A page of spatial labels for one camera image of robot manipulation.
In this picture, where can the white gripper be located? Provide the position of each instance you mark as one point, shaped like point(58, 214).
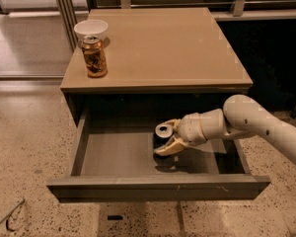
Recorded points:
point(191, 130)

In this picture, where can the blue pepsi can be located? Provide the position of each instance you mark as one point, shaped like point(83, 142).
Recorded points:
point(163, 132)

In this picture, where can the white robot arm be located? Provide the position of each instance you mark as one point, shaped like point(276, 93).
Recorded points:
point(240, 117)

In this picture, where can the open grey top drawer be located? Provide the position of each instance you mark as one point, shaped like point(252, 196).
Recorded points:
point(113, 160)

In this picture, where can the brown gold drink can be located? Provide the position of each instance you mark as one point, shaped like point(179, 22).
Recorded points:
point(94, 56)

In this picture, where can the small black floor object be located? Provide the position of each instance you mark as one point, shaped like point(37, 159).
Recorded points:
point(115, 217)

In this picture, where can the white bowl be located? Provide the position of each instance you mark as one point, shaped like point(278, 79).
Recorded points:
point(91, 28)

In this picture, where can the metal rod on floor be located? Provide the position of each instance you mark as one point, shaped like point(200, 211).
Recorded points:
point(11, 210)

